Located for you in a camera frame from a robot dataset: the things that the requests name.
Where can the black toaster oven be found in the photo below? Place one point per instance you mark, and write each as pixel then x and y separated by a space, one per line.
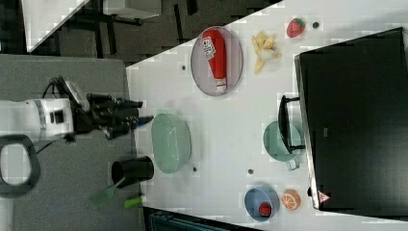
pixel 353 99

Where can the red ketchup bottle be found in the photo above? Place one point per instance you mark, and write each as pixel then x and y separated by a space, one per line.
pixel 215 53

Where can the grey round plate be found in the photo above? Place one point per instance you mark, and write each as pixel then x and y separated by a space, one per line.
pixel 201 71

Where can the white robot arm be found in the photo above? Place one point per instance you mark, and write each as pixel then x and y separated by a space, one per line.
pixel 31 121

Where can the green mug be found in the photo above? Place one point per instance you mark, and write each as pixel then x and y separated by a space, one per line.
pixel 276 149

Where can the green plastic strainer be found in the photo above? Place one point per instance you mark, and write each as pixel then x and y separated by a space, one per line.
pixel 171 140

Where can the blue bowl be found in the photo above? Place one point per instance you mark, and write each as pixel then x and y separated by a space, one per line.
pixel 256 196

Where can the peeled toy banana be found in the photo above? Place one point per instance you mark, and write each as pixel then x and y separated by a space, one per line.
pixel 263 47

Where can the toy strawberry on table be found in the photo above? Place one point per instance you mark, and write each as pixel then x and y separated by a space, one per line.
pixel 295 28

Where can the toy orange half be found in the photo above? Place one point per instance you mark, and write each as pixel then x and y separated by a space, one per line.
pixel 291 200

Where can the black cylinder cup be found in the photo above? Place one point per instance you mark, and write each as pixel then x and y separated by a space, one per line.
pixel 132 171

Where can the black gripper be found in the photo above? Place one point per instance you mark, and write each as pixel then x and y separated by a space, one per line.
pixel 115 117

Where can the red strawberry in bowl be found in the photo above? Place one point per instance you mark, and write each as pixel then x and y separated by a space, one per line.
pixel 265 209

